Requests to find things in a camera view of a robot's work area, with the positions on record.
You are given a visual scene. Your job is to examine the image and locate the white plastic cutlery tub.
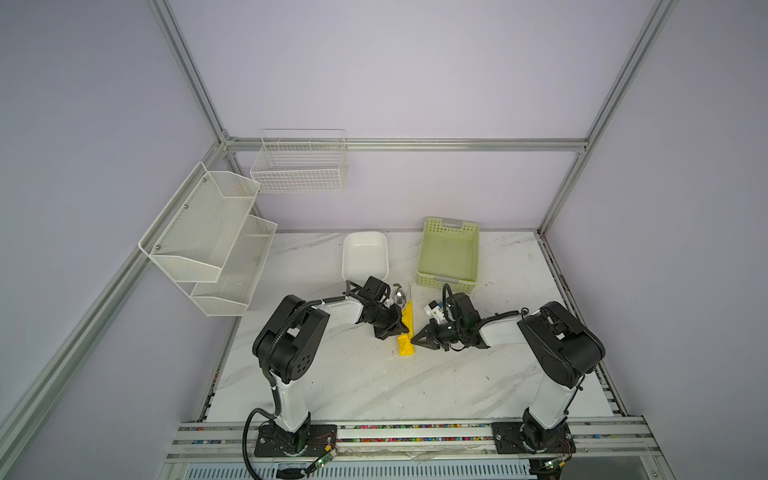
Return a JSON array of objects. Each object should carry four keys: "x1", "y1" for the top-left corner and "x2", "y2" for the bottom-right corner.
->
[{"x1": 341, "y1": 231, "x2": 389, "y2": 283}]

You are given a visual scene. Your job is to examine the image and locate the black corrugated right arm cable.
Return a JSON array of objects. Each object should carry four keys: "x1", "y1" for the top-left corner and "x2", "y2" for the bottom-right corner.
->
[{"x1": 442, "y1": 281, "x2": 529, "y2": 352}]

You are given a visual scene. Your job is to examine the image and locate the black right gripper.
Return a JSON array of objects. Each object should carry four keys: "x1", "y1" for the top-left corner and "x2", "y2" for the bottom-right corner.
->
[{"x1": 412, "y1": 318, "x2": 466, "y2": 349}]

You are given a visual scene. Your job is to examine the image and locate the white mesh shelf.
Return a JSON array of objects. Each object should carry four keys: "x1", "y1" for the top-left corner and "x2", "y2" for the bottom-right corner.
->
[
  {"x1": 191, "y1": 215, "x2": 277, "y2": 317},
  {"x1": 139, "y1": 170, "x2": 260, "y2": 283}
]

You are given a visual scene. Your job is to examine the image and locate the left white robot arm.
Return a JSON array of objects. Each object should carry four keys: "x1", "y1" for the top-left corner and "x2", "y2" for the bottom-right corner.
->
[{"x1": 252, "y1": 276, "x2": 408, "y2": 457}]

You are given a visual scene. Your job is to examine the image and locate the lower white mesh shelf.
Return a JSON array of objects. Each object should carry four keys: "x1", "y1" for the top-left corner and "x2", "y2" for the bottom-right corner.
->
[{"x1": 191, "y1": 215, "x2": 277, "y2": 317}]

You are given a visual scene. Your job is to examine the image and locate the white wire wall basket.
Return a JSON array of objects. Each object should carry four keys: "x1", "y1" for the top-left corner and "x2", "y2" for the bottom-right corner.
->
[{"x1": 250, "y1": 129, "x2": 348, "y2": 194}]

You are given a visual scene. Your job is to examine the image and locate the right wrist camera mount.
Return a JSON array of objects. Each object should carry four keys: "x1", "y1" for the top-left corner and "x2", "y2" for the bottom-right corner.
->
[{"x1": 424, "y1": 301, "x2": 446, "y2": 323}]

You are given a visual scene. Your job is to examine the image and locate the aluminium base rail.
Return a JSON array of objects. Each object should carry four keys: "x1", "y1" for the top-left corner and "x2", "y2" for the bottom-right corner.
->
[{"x1": 159, "y1": 416, "x2": 675, "y2": 479}]

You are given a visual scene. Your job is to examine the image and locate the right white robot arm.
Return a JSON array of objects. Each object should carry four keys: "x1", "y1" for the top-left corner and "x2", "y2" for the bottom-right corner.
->
[{"x1": 411, "y1": 293, "x2": 605, "y2": 453}]

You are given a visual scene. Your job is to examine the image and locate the upper white mesh shelf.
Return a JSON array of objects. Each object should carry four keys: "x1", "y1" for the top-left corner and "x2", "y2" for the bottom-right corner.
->
[{"x1": 139, "y1": 170, "x2": 260, "y2": 283}]

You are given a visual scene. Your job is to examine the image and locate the yellow paper napkin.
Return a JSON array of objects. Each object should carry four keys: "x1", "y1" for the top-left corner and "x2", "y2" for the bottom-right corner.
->
[{"x1": 397, "y1": 301, "x2": 415, "y2": 357}]

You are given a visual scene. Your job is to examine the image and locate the light green perforated basket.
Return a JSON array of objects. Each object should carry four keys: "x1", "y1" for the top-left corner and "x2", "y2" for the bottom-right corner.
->
[{"x1": 416, "y1": 217, "x2": 480, "y2": 294}]

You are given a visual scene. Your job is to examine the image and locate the spoon with green handle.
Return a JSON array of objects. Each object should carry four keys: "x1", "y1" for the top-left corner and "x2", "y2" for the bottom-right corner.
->
[{"x1": 393, "y1": 284, "x2": 408, "y2": 309}]

